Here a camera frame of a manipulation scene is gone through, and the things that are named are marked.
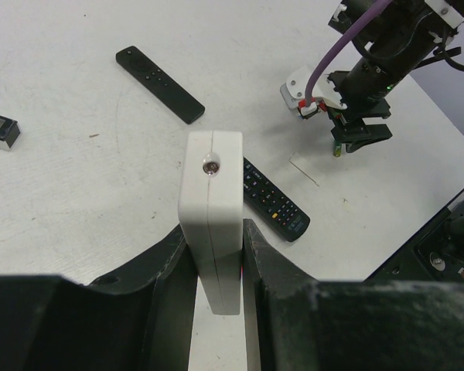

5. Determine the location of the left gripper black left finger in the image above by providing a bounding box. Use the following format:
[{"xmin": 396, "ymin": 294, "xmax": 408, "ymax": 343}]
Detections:
[{"xmin": 0, "ymin": 227, "xmax": 197, "ymax": 370}]

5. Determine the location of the slim black remote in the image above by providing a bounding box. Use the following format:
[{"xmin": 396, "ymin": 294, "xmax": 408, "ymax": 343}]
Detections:
[{"xmin": 115, "ymin": 46, "xmax": 205, "ymax": 124}]

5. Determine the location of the green battery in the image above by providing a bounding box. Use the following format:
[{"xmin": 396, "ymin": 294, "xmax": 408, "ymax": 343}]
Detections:
[{"xmin": 333, "ymin": 140, "xmax": 342, "ymax": 158}]

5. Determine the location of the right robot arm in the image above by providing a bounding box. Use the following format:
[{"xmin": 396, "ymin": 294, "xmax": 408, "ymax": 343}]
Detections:
[{"xmin": 328, "ymin": 1, "xmax": 464, "ymax": 153}]

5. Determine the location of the white remote control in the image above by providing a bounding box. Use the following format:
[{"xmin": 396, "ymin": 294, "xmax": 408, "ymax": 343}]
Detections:
[{"xmin": 178, "ymin": 131, "xmax": 244, "ymax": 315}]

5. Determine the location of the white battery cover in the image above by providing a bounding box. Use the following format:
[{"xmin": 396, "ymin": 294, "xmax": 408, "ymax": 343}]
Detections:
[{"xmin": 289, "ymin": 152, "xmax": 319, "ymax": 187}]

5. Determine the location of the white remote with display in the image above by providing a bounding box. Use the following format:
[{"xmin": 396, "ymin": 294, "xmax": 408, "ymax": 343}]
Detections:
[{"xmin": 0, "ymin": 115, "xmax": 22, "ymax": 151}]

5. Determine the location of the black remote with buttons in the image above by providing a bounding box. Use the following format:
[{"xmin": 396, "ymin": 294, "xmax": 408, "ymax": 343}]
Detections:
[{"xmin": 243, "ymin": 158, "xmax": 310, "ymax": 243}]

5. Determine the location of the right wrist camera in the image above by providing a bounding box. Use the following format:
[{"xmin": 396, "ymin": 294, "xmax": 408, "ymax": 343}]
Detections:
[{"xmin": 280, "ymin": 65, "xmax": 348, "ymax": 120}]

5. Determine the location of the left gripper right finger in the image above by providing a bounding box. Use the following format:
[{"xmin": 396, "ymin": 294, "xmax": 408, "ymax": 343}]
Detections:
[{"xmin": 243, "ymin": 219, "xmax": 464, "ymax": 370}]

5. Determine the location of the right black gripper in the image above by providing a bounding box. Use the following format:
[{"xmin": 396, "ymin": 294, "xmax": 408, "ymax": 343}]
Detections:
[{"xmin": 326, "ymin": 71, "xmax": 393, "ymax": 153}]

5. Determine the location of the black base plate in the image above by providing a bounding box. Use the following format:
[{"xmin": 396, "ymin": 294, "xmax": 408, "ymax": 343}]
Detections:
[{"xmin": 367, "ymin": 200, "xmax": 464, "ymax": 284}]

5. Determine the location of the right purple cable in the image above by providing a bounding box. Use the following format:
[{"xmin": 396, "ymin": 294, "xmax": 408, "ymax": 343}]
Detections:
[{"xmin": 305, "ymin": 0, "xmax": 391, "ymax": 107}]

